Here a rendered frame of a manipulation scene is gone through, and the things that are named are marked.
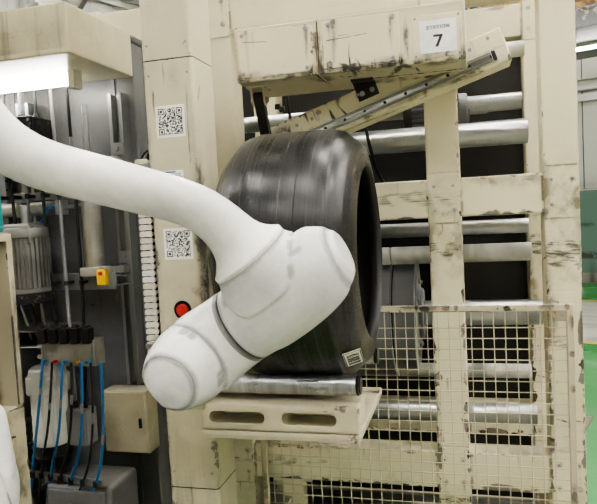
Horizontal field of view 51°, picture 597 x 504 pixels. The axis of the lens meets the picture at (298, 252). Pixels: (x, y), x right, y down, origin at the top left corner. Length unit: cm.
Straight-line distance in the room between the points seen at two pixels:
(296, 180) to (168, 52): 49
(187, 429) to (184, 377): 87
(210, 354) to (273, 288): 12
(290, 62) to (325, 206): 61
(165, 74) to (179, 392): 97
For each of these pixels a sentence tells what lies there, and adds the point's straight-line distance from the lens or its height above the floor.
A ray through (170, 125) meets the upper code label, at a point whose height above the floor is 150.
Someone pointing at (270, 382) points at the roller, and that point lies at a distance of 142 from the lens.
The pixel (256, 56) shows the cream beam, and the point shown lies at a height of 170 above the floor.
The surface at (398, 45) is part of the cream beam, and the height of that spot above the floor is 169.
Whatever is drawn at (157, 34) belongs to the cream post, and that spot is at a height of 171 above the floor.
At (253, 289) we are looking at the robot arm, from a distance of 72.
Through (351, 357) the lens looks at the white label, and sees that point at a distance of 134.
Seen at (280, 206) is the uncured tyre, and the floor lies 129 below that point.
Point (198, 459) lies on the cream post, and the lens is 163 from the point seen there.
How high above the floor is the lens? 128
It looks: 3 degrees down
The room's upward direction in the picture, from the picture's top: 3 degrees counter-clockwise
